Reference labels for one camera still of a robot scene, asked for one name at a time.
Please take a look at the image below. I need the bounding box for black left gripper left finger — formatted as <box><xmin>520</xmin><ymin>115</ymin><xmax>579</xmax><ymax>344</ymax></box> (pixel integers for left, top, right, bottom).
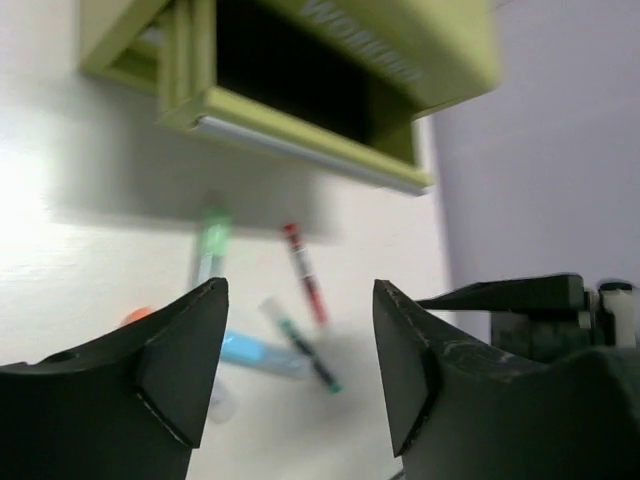
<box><xmin>1</xmin><ymin>278</ymin><xmax>229</xmax><ymax>479</ymax></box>

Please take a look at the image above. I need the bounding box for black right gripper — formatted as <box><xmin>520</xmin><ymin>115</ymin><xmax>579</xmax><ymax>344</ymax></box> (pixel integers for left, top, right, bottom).
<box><xmin>414</xmin><ymin>273</ymin><xmax>640</xmax><ymax>359</ymax></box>

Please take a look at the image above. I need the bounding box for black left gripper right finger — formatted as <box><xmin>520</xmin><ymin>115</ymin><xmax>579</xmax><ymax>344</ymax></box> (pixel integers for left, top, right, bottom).
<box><xmin>373</xmin><ymin>280</ymin><xmax>639</xmax><ymax>479</ymax></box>

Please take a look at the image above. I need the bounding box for orange highlighter pen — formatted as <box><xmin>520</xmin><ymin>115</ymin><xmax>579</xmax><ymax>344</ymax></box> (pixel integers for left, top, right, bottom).
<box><xmin>120</xmin><ymin>306</ymin><xmax>153</xmax><ymax>327</ymax></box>

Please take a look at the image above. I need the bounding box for blue highlighter pen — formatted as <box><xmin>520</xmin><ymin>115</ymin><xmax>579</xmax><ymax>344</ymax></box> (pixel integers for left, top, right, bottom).
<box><xmin>220</xmin><ymin>330</ymin><xmax>312</xmax><ymax>380</ymax></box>

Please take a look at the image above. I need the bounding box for green metal drawer toolbox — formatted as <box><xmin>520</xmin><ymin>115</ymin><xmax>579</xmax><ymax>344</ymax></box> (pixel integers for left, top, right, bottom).
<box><xmin>79</xmin><ymin>0</ymin><xmax>500</xmax><ymax>196</ymax></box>

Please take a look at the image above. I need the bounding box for green pen refill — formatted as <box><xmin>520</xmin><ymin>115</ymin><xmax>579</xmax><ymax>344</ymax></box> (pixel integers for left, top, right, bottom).
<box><xmin>260</xmin><ymin>298</ymin><xmax>342</xmax><ymax>394</ymax></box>

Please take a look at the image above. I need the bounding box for green highlighter pen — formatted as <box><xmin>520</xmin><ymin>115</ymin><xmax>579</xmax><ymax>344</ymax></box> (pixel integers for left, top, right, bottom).
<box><xmin>193</xmin><ymin>206</ymin><xmax>232</xmax><ymax>287</ymax></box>

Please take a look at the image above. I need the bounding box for red pen refill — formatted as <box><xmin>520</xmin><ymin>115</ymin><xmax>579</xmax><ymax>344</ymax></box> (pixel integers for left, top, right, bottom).
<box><xmin>282</xmin><ymin>223</ymin><xmax>328</xmax><ymax>327</ymax></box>

